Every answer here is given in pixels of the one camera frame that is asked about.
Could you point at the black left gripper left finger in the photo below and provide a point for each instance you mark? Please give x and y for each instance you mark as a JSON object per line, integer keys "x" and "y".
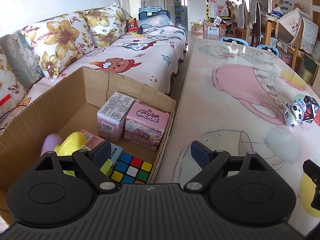
{"x": 89, "y": 164}

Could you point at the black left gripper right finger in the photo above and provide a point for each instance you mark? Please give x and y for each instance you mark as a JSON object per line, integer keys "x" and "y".
{"x": 211, "y": 162}

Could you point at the green medicine box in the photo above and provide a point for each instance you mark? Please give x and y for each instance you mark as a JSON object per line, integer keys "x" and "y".
{"x": 107, "y": 168}

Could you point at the pink blue milk carton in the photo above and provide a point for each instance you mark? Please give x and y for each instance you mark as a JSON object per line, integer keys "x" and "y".
{"x": 113, "y": 153}

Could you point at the yellow pink clip toy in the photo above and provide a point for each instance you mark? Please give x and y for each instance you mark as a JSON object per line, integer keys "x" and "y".
{"x": 72, "y": 143}

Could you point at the colourful rubik's cube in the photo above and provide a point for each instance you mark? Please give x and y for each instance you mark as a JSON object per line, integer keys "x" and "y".
{"x": 131, "y": 170}

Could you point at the pink white small box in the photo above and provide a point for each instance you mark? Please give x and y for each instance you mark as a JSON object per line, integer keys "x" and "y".
{"x": 111, "y": 116}

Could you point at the brown cardboard box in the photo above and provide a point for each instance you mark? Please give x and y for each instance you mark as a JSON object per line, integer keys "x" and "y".
{"x": 71, "y": 105}

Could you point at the silver panda figurine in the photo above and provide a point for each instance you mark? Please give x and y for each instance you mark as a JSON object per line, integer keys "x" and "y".
{"x": 294, "y": 113}

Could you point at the pink tall toy box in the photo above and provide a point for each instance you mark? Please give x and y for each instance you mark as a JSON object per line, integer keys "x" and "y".
{"x": 145, "y": 126}

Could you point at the dark polyhedron puzzle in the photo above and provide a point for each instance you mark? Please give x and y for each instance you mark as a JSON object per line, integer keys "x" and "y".
{"x": 310, "y": 108}

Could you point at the green waste bin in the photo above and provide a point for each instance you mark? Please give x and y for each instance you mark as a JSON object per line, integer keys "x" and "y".
{"x": 307, "y": 76}

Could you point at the grey patterned cushion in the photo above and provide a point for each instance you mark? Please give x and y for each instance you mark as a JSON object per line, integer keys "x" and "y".
{"x": 22, "y": 59}

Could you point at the blue plastic stool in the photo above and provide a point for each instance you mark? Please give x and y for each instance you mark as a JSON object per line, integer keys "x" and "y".
{"x": 234, "y": 40}

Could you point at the floral cushion near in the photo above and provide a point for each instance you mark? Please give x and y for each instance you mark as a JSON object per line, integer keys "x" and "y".
{"x": 58, "y": 42}

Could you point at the floral cushion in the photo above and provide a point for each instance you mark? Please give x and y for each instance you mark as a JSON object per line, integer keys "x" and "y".
{"x": 58, "y": 42}
{"x": 105, "y": 24}

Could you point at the wooden chair with cover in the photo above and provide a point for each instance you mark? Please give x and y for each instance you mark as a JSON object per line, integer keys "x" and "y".
{"x": 297, "y": 34}

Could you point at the floral cushion far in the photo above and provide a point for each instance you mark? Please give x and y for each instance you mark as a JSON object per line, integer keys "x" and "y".
{"x": 105, "y": 24}

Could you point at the red snack packet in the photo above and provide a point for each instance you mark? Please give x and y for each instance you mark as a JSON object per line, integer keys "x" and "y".
{"x": 132, "y": 25}

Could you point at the giraffe height wall sticker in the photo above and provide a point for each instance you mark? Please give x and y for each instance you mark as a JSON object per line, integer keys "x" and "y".
{"x": 207, "y": 10}

